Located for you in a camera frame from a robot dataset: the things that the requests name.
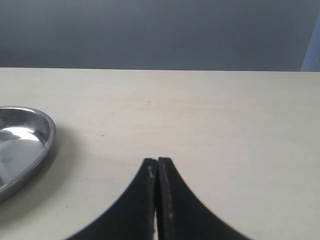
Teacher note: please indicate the round stainless steel plate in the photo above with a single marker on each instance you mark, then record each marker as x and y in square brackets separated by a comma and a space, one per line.
[27, 135]

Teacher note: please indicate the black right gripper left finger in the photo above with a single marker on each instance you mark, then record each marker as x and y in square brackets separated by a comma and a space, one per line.
[132, 215]

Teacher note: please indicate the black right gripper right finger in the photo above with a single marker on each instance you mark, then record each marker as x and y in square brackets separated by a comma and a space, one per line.
[180, 215]

